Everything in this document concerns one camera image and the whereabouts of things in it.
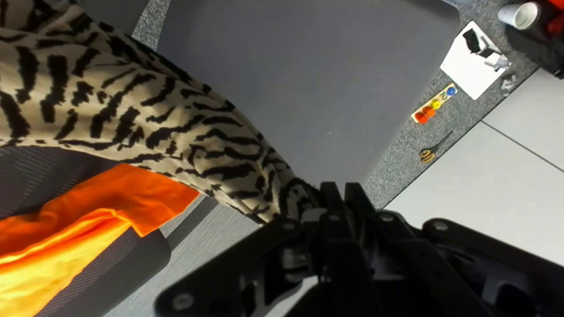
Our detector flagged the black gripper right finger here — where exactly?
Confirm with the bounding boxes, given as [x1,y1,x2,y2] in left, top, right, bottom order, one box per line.
[345,183,564,317]

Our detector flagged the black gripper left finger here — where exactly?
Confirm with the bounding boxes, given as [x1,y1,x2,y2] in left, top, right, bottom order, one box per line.
[153,183,345,317]

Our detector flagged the tiger print clothing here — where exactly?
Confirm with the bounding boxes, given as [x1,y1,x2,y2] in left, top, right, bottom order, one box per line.
[0,0,320,223]

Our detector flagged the grey mesh office chair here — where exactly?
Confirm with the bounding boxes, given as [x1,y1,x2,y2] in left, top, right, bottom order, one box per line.
[75,0,459,190]

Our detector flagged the colourful paint palette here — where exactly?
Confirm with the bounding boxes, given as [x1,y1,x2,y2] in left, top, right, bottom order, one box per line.
[410,82,457,125]

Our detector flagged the orange cloth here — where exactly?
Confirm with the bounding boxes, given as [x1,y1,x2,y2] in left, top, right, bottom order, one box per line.
[0,163,198,317]

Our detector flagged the white paper sheet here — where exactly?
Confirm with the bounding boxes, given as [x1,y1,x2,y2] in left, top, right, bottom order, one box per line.
[440,21,510,100]

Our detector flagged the orange handled scissors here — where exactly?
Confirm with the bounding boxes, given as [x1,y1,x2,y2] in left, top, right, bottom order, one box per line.
[419,130,452,161]

